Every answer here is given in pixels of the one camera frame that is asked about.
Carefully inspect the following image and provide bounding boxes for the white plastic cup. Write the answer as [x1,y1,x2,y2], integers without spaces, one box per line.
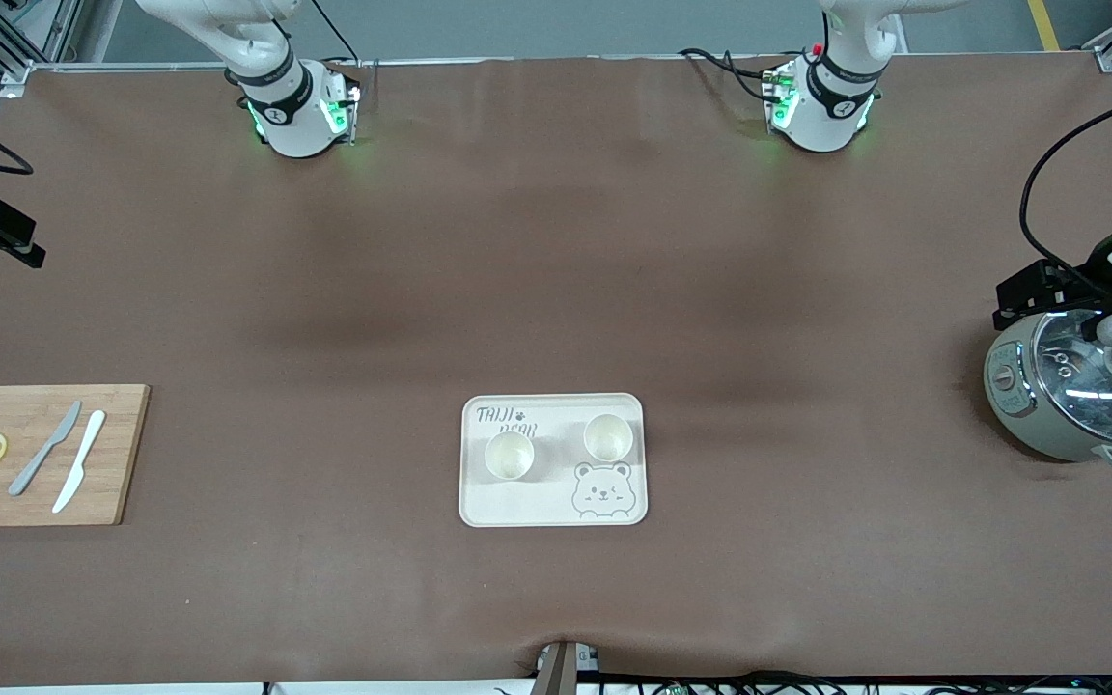
[582,412,635,463]
[484,431,536,481]

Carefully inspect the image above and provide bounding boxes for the glass cooker lid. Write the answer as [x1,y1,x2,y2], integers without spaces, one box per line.
[1034,311,1112,445]

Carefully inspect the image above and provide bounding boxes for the grey-green rice cooker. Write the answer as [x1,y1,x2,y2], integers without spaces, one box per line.
[984,309,1112,472]

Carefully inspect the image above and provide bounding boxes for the grey plastic knife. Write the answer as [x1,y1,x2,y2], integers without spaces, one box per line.
[8,401,83,497]

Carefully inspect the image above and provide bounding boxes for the white plastic knife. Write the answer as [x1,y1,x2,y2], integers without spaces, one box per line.
[51,410,107,514]

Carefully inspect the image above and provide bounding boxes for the wooden cutting board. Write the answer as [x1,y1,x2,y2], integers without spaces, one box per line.
[0,384,151,528]

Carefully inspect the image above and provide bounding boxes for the brown table cover mat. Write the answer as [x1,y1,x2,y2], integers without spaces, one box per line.
[0,53,1112,688]

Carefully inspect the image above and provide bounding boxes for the white bear print tray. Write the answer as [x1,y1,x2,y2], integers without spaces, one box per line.
[459,392,649,529]

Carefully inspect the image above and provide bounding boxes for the long black looping cable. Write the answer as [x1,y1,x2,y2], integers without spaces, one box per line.
[1018,92,1112,283]

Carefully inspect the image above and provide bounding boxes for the black base cable bundle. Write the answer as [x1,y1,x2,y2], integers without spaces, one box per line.
[679,46,781,103]

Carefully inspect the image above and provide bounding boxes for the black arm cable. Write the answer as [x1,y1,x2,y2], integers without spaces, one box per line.
[309,0,364,67]

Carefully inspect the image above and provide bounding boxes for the aluminium camera post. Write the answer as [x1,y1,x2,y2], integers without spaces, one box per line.
[535,641,602,695]

